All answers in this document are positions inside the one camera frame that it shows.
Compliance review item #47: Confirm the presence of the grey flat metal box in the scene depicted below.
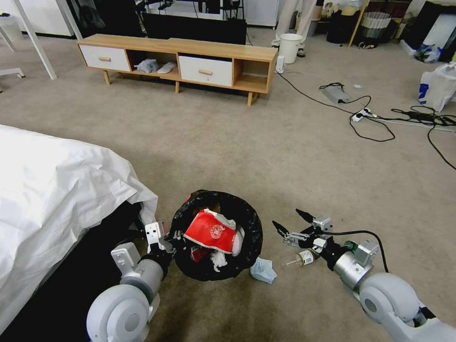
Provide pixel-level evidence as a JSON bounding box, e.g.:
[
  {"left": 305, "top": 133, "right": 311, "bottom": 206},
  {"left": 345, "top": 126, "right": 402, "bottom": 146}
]
[{"left": 322, "top": 85, "right": 354, "bottom": 105}]

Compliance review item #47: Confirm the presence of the long white power strip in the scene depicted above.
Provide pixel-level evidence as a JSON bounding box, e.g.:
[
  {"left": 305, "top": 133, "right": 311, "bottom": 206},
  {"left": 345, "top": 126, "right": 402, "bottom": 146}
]
[{"left": 372, "top": 116, "right": 456, "bottom": 132}]

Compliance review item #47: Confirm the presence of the small red wrapper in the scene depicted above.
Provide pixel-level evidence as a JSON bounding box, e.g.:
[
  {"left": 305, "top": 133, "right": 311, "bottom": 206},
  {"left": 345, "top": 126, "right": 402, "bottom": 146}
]
[{"left": 190, "top": 247, "right": 209, "bottom": 264}]

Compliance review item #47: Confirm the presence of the small white power strip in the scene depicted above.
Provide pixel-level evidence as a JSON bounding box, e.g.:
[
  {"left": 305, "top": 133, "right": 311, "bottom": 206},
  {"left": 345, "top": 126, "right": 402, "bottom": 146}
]
[{"left": 350, "top": 108, "right": 373, "bottom": 123}]

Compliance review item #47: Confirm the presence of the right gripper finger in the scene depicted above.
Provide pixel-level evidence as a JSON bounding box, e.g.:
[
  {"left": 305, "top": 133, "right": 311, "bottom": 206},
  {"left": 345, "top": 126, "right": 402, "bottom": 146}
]
[
  {"left": 295, "top": 209, "right": 335, "bottom": 233},
  {"left": 272, "top": 220, "right": 312, "bottom": 247}
]

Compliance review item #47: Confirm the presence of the red paper food box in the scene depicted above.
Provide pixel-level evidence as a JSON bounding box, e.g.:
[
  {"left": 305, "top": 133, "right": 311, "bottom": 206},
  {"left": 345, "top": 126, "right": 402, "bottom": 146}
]
[{"left": 183, "top": 209, "right": 238, "bottom": 254}]

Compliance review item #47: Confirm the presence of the crumpled white tissue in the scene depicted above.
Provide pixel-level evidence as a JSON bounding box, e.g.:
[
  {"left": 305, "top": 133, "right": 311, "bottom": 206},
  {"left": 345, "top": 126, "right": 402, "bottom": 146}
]
[{"left": 209, "top": 249, "right": 229, "bottom": 268}]

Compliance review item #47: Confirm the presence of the small glass bottle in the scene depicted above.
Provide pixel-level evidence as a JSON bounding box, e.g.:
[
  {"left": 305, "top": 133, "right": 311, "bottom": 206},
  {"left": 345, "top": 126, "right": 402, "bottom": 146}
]
[{"left": 283, "top": 249, "right": 316, "bottom": 268}]

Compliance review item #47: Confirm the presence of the white bag with blue print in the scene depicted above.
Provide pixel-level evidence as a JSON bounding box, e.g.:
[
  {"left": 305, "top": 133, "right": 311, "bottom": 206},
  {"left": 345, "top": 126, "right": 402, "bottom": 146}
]
[{"left": 418, "top": 62, "right": 456, "bottom": 113}]

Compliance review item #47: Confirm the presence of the blue face mask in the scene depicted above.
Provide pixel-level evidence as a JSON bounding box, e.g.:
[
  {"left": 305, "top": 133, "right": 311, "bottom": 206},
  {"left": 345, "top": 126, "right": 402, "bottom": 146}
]
[{"left": 249, "top": 257, "right": 278, "bottom": 285}]

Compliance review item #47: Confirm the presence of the wooden stick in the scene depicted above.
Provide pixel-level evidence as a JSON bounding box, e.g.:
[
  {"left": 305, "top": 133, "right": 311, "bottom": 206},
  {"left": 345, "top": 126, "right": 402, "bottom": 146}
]
[{"left": 348, "top": 0, "right": 370, "bottom": 48}]

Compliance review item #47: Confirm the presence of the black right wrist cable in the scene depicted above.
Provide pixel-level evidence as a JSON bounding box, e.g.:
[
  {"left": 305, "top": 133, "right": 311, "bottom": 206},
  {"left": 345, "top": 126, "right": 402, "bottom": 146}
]
[{"left": 327, "top": 230, "right": 390, "bottom": 274}]

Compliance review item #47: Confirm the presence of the white stand foot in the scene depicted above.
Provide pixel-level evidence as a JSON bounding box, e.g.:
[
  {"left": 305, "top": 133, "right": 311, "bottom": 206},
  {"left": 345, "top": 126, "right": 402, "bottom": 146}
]
[{"left": 0, "top": 66, "right": 26, "bottom": 80}]

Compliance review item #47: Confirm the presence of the person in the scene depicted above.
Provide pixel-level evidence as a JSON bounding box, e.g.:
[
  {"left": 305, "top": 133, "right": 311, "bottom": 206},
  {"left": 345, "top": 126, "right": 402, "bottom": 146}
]
[{"left": 271, "top": 0, "right": 318, "bottom": 57}]

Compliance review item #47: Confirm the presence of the long black floor cable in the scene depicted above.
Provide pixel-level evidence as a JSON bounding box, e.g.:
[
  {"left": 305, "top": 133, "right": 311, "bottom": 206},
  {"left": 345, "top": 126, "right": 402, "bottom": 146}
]
[{"left": 276, "top": 71, "right": 361, "bottom": 117}]

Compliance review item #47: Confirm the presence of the black television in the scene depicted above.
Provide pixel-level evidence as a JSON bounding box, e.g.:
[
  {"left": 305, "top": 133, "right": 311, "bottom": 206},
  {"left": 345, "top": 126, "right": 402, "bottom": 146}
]
[{"left": 142, "top": 12, "right": 247, "bottom": 46}]

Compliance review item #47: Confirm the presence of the wooden tv cabinet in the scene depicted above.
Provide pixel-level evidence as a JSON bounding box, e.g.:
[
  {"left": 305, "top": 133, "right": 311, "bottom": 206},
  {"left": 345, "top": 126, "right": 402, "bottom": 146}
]
[{"left": 76, "top": 34, "right": 279, "bottom": 107}]

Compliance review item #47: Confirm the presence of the trash bin with black bag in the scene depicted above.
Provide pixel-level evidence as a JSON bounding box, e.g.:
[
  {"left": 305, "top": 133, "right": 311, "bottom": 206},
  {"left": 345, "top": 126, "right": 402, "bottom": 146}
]
[{"left": 171, "top": 189, "right": 264, "bottom": 283}]

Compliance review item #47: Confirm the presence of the crumpled clear plastic bag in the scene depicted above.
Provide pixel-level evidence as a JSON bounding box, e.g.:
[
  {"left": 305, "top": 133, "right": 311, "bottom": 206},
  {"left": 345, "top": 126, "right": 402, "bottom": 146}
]
[{"left": 136, "top": 58, "right": 160, "bottom": 74}]

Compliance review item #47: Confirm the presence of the white paper cup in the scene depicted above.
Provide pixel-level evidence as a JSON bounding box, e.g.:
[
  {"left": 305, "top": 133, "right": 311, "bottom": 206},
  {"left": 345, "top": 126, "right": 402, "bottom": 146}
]
[{"left": 230, "top": 227, "right": 247, "bottom": 258}]

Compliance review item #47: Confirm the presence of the white plastic bucket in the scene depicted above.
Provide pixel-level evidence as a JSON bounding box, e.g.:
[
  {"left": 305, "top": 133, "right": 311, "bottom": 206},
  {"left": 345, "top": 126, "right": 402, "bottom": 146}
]
[{"left": 279, "top": 33, "right": 303, "bottom": 65}]

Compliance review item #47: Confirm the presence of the white table frame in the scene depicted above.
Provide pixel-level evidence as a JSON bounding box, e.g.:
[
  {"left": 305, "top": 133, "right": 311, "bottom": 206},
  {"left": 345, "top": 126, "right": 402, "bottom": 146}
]
[{"left": 12, "top": 0, "right": 83, "bottom": 80}]

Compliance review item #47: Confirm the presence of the white pleated basket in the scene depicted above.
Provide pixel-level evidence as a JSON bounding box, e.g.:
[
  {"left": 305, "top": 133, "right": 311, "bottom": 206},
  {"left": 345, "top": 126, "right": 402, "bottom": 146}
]
[{"left": 361, "top": 12, "right": 392, "bottom": 40}]

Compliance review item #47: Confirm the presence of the looped black floor cable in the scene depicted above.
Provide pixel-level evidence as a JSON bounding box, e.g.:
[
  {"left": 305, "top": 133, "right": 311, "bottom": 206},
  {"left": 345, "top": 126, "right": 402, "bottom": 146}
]
[{"left": 350, "top": 116, "right": 397, "bottom": 143}]

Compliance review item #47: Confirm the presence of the bed with white sheet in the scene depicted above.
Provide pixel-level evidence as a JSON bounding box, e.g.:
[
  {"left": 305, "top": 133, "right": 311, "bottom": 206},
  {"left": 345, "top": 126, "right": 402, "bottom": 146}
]
[{"left": 0, "top": 124, "right": 160, "bottom": 334}]

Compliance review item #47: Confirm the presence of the black bag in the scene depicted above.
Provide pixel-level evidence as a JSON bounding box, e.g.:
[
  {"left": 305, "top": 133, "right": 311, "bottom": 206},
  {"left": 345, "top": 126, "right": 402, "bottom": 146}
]
[{"left": 325, "top": 10, "right": 361, "bottom": 46}]

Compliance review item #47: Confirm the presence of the white cabinet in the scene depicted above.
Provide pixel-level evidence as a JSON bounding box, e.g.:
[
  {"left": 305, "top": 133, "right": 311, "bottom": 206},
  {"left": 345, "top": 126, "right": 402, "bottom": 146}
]
[{"left": 245, "top": 0, "right": 279, "bottom": 30}]

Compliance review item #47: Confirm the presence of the blue patterned plastic bag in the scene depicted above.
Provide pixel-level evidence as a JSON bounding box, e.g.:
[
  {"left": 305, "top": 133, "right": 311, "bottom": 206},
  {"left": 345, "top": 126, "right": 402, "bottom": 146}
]
[{"left": 414, "top": 44, "right": 443, "bottom": 64}]

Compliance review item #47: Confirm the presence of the curved black floor cable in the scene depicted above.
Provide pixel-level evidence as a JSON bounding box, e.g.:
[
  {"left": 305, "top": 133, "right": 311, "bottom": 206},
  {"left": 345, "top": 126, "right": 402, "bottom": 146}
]
[{"left": 427, "top": 125, "right": 456, "bottom": 169}]

